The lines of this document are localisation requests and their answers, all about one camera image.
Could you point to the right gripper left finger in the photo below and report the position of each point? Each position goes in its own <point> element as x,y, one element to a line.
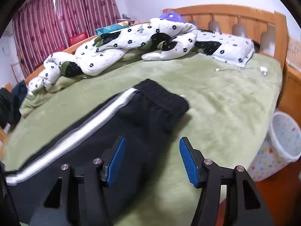
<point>76,197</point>

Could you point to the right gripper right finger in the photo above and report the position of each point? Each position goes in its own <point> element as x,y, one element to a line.
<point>244,203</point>

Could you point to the black pants with white stripe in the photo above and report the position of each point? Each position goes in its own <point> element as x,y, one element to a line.
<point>145,115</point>

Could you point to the green fleece bed blanket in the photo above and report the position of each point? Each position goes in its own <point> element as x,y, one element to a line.
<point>227,120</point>

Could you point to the white star-pattern bin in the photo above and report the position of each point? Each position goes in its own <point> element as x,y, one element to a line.
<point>280,147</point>

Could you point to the black jacket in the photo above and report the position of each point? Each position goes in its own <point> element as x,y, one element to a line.
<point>9,108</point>

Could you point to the white floral pillow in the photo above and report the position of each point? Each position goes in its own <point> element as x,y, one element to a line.
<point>227,48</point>

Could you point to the navy blue garment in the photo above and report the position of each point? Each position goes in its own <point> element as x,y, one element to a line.
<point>20,91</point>

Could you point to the white floral quilt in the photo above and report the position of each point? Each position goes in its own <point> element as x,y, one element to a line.
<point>159,39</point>

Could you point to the purple plush item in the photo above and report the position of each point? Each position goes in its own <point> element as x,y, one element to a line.
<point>172,16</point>

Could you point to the red chair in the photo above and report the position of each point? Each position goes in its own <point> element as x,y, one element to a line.
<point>77,38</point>

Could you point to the teal patterned pillow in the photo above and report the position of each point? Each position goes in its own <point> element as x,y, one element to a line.
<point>111,28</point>

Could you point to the maroon floral curtain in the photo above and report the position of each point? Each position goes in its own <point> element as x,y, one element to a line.
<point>41,27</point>

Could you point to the white charger with cable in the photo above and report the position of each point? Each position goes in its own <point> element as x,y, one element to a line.
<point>263,70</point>

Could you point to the wooden bed frame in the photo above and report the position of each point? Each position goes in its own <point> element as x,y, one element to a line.
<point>66,106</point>

